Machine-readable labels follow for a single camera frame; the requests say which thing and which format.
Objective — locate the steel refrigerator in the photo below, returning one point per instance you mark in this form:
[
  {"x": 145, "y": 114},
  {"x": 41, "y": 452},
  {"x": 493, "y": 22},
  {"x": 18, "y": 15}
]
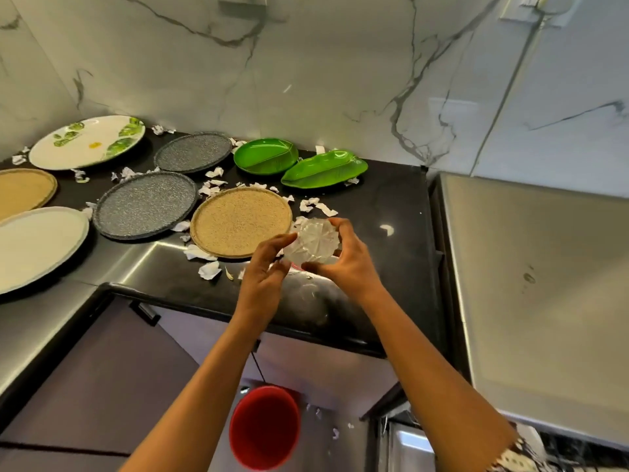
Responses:
[{"x": 540, "y": 299}]

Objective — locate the person's left forearm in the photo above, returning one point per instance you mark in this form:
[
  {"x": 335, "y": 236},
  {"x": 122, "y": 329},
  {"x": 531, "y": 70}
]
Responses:
[{"x": 206, "y": 398}]

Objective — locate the scattered white paper scraps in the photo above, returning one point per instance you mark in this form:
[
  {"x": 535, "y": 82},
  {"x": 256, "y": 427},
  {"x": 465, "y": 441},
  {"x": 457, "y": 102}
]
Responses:
[{"x": 210, "y": 270}]

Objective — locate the large grey speckled plate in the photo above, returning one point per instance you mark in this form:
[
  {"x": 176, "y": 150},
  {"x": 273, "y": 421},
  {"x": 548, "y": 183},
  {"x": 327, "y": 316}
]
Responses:
[{"x": 145, "y": 206}]

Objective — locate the person's right forearm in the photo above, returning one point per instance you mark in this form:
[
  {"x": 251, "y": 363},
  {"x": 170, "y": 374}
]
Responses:
[{"x": 432, "y": 388}]

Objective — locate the person's left hand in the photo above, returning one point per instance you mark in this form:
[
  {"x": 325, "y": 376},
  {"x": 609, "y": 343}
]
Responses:
[{"x": 260, "y": 285}]

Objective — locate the grey cabinet door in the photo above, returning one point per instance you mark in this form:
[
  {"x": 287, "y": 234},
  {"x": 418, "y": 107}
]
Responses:
[{"x": 98, "y": 383}]

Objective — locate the green leaf-shaped dish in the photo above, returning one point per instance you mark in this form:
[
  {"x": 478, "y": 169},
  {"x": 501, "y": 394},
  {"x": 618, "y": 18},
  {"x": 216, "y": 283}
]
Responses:
[{"x": 324, "y": 169}]

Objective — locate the person's left thumb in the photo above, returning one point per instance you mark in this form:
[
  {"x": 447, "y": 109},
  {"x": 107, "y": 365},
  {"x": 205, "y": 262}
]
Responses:
[{"x": 281, "y": 271}]

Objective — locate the small grey speckled plate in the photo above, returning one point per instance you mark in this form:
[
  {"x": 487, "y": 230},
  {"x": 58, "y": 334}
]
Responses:
[{"x": 192, "y": 152}]

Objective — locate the clear cut glass bowl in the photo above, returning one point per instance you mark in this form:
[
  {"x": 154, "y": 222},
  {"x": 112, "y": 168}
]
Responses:
[{"x": 314, "y": 243}]

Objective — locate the person's right hand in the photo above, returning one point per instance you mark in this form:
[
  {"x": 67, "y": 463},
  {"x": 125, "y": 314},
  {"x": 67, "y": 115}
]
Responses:
[{"x": 354, "y": 270}]

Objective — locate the tan speckled round plate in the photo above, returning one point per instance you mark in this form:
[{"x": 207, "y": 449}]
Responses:
[
  {"x": 241, "y": 222},
  {"x": 22, "y": 190}
]

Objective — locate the person's right thumb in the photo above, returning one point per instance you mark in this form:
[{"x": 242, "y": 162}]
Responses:
[{"x": 318, "y": 268}]

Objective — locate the white wall socket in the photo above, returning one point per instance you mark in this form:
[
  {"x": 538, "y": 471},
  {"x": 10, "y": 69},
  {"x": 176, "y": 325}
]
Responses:
[{"x": 540, "y": 9}]

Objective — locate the white plate with green leaves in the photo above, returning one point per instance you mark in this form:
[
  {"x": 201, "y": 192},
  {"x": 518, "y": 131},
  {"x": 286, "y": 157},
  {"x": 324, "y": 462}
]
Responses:
[{"x": 88, "y": 141}]

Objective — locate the patterned sleeve cuff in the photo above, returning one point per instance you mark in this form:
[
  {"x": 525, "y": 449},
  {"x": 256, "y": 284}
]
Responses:
[{"x": 513, "y": 457}]

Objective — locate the red plastic bucket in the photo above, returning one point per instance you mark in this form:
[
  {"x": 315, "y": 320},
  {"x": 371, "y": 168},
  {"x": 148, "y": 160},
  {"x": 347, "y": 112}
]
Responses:
[{"x": 264, "y": 428}]

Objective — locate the green round divided bowl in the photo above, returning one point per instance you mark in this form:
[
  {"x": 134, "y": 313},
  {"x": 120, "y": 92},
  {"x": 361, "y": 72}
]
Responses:
[{"x": 265, "y": 156}]

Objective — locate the plain cream round plate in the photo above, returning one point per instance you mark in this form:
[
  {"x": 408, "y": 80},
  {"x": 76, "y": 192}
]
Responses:
[{"x": 34, "y": 248}]

